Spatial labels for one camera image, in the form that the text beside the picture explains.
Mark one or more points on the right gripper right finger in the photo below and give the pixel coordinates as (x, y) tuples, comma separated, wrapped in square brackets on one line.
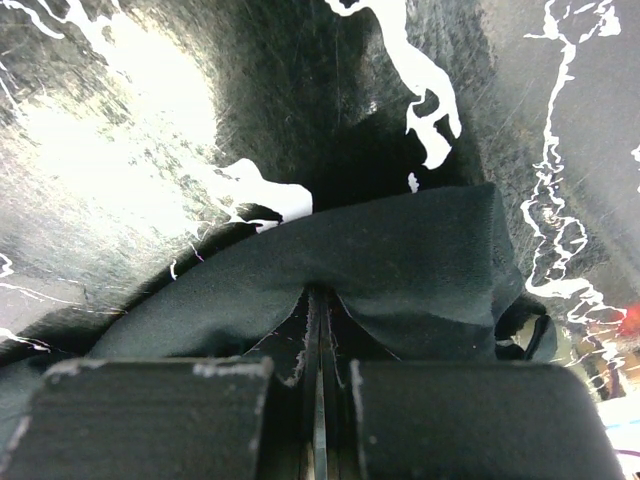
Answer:
[(426, 420)]

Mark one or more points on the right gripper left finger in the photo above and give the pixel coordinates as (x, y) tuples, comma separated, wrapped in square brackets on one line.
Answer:
[(169, 419)]

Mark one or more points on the black t shirt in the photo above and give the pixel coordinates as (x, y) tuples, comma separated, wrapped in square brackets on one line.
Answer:
[(430, 275)]

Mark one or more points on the black marble pattern mat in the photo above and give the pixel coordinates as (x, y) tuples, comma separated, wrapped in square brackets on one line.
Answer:
[(139, 136)]

